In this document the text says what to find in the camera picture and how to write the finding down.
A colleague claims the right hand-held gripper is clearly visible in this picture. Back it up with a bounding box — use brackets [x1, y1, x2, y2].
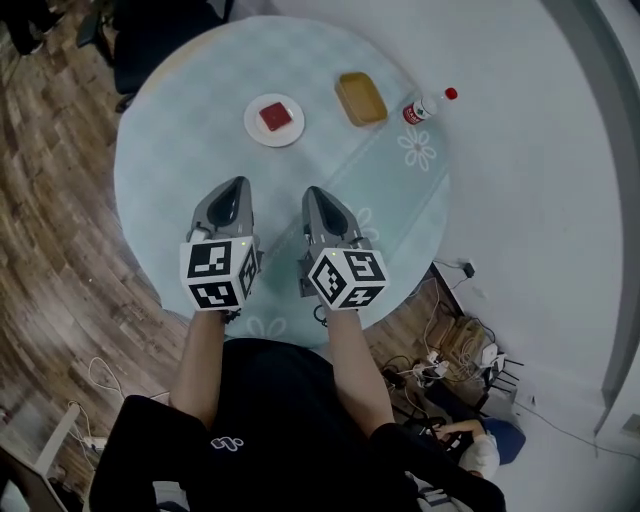
[298, 186, 391, 313]

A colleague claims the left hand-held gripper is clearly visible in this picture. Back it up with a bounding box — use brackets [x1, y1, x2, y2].
[179, 175, 264, 313]

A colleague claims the white round plate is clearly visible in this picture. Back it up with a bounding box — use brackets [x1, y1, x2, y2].
[243, 92, 306, 148]

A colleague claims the red rectangular block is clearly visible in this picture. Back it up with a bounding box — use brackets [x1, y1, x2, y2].
[258, 101, 294, 132]

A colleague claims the person's right forearm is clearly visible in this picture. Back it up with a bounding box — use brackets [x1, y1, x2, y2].
[324, 307, 396, 436]

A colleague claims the person's left forearm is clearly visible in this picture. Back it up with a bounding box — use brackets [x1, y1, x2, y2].
[168, 309, 234, 431]

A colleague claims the light blue flowered tablecloth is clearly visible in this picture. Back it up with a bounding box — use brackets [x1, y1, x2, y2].
[112, 14, 451, 351]

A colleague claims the yellow rectangular tray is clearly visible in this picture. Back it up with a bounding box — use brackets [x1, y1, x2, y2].
[334, 71, 389, 128]

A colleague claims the clear bottle with red cap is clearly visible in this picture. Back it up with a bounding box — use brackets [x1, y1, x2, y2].
[402, 86, 459, 125]

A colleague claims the cardboard box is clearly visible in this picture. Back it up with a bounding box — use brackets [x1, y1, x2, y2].
[429, 315, 484, 361]

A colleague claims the black office chair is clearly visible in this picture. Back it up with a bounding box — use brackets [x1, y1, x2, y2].
[77, 0, 236, 114]

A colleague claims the white power strip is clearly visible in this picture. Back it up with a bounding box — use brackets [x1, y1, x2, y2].
[412, 352, 451, 381]

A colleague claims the white router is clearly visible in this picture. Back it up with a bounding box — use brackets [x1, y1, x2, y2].
[479, 344, 524, 391]

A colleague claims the person's black clothing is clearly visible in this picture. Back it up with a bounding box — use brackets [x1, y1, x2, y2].
[89, 337, 506, 512]

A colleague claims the office desk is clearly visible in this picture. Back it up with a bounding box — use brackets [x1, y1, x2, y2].
[0, 402, 81, 512]

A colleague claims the white floor cable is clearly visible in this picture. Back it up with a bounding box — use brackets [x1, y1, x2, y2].
[88, 357, 124, 401]

